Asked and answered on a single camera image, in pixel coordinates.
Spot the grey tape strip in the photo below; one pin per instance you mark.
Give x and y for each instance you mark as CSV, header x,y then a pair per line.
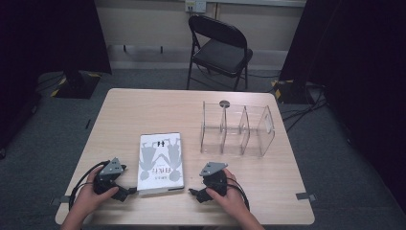
x,y
305,196
60,200

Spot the round grey table grommet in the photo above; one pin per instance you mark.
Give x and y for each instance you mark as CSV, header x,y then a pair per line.
x,y
224,103

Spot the white and grey book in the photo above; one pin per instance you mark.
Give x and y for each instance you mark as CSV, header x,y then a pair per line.
x,y
161,163

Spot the small black floor marker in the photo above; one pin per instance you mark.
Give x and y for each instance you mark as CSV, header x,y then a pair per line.
x,y
88,124

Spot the clear acrylic book rack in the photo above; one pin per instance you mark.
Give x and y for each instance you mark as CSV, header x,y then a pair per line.
x,y
237,131

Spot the person's right hand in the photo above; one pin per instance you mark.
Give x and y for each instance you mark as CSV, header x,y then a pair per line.
x,y
228,202

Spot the person's left hand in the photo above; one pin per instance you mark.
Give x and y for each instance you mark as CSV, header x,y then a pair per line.
x,y
91,196

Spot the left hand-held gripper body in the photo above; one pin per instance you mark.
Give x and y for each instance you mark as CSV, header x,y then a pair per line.
x,y
112,167

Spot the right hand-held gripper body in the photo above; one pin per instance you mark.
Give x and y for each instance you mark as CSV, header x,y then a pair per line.
x,y
214,179

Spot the white wall outlet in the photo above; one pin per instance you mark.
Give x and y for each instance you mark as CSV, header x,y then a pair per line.
x,y
195,5

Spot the black stand base striped tape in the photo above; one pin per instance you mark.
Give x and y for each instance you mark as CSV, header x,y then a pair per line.
x,y
288,92
76,85

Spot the black folding chair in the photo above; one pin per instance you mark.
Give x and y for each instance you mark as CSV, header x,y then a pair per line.
x,y
221,54

